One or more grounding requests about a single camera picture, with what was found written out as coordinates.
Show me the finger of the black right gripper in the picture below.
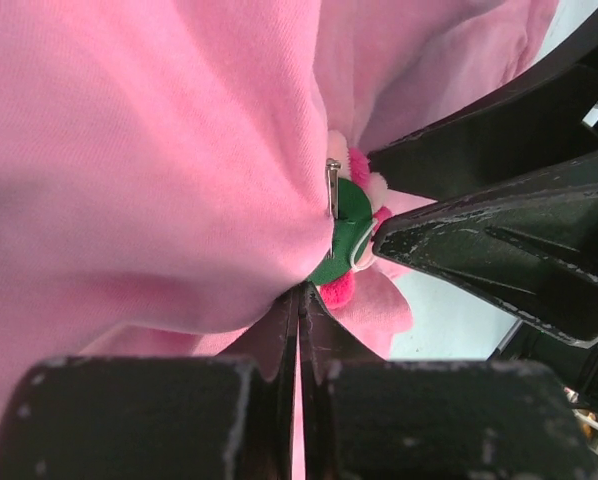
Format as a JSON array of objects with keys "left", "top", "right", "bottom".
[{"left": 370, "top": 9, "right": 598, "bottom": 200}]

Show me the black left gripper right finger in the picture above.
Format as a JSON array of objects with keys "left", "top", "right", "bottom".
[{"left": 298, "top": 284, "right": 598, "bottom": 479}]

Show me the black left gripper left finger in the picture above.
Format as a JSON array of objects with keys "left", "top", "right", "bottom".
[{"left": 0, "top": 290, "right": 299, "bottom": 479}]

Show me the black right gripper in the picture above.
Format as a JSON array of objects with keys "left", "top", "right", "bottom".
[{"left": 374, "top": 151, "right": 598, "bottom": 413}]

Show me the pink t-shirt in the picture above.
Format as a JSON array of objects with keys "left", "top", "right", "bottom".
[{"left": 0, "top": 1, "right": 558, "bottom": 418}]

